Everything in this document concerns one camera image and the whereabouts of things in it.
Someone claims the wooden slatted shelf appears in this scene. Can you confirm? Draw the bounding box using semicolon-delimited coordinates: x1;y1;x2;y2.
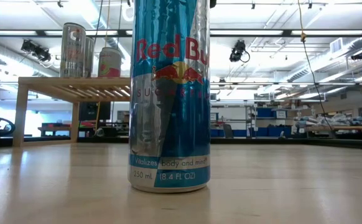
12;77;132;147

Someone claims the black-lidded white yellow can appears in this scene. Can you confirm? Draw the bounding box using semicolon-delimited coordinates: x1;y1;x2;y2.
60;22;87;78

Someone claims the yellow black hanging cable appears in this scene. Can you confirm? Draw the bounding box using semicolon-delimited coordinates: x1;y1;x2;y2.
297;0;330;126

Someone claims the black office chair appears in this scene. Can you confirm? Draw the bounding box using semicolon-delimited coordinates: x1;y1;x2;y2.
223;123;234;139

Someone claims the blue silver Red Bull can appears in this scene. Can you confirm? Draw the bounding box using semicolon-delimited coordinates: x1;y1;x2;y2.
128;0;211;194

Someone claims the pile of clear plastic bags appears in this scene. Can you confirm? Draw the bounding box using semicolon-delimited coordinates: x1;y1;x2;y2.
294;113;362;127

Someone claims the long wooden workbench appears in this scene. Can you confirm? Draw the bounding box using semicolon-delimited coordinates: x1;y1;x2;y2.
305;125;362;140

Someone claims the Spindrift raspberry lime can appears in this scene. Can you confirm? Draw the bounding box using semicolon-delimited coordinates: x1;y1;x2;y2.
98;47;123;78

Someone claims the silver ceiling air duct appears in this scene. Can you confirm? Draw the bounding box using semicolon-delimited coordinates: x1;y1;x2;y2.
286;37;362;84

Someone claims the rack with blue bins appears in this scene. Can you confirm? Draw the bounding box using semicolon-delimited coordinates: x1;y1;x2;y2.
246;101;294;138

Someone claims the white round ceiling lamp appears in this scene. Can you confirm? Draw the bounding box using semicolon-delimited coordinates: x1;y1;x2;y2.
121;2;134;23

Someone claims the black monitor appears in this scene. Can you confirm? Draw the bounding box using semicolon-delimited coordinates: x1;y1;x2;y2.
79;101;112;122

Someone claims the white ceiling vent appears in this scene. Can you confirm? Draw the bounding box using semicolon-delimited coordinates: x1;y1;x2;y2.
329;37;345;55

